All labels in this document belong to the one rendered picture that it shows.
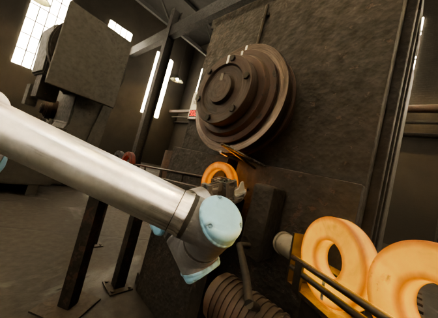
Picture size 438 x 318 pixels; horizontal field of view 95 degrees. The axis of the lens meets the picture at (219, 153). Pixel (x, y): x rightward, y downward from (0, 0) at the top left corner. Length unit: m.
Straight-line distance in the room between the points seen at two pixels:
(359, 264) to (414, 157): 6.46
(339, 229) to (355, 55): 0.65
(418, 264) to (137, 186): 0.41
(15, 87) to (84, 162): 10.21
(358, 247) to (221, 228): 0.22
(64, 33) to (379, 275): 3.31
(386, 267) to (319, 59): 0.75
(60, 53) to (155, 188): 2.93
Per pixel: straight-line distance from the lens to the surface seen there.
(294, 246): 0.52
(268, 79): 0.78
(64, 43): 3.27
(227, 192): 0.66
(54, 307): 1.38
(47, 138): 0.46
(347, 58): 0.92
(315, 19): 1.09
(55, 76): 3.17
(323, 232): 0.47
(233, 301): 0.61
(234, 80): 0.80
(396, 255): 0.38
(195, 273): 0.50
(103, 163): 0.42
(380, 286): 0.40
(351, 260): 0.43
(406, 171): 6.77
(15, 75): 10.66
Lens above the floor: 0.82
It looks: 3 degrees up
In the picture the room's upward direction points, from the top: 14 degrees clockwise
